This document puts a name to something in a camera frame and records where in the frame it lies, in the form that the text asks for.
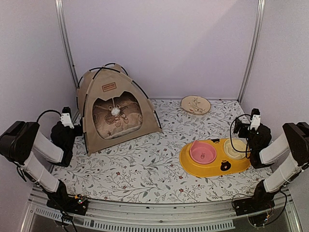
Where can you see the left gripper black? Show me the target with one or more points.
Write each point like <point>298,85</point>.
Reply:
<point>79,131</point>

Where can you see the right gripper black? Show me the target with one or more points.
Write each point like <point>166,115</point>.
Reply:
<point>238,125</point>

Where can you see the pale yellow pet bowl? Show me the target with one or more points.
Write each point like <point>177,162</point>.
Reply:
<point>234,148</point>

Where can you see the white and brown pillow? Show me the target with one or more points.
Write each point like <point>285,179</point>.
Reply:
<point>129,120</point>

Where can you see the yellow double bowl holder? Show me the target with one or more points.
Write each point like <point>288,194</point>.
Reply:
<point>222,165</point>

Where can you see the beige fabric pet tent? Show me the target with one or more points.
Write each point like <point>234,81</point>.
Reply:
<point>114,84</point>

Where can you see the pink round pet bowl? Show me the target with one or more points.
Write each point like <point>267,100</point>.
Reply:
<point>202,153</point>

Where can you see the black flexible tent pole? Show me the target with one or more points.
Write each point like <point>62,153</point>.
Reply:
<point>115,66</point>

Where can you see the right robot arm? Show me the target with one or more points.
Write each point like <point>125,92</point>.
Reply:
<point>263,152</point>

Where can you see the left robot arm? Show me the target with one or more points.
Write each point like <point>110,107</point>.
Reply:
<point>20,142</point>

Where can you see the white pompom toy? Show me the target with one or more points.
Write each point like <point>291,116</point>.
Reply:
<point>115,111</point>

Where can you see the beige bird-print plate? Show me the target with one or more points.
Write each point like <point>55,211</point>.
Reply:
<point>196,105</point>

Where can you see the floral table mat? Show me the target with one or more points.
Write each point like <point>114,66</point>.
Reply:
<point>147,169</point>

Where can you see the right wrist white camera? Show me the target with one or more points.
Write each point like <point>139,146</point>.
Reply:
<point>255,119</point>

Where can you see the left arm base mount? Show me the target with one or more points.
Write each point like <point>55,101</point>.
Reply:
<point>62,201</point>

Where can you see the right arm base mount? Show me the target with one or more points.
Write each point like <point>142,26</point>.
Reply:
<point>261,200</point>

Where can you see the metal base rail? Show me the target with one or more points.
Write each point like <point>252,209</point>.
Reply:
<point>106,216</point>

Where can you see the left aluminium frame post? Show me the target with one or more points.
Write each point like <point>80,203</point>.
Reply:
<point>65,40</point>

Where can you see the aluminium frame post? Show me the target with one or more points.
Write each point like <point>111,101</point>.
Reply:
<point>65,40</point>
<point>253,49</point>

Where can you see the right aluminium frame post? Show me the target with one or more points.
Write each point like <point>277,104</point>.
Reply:
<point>253,49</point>

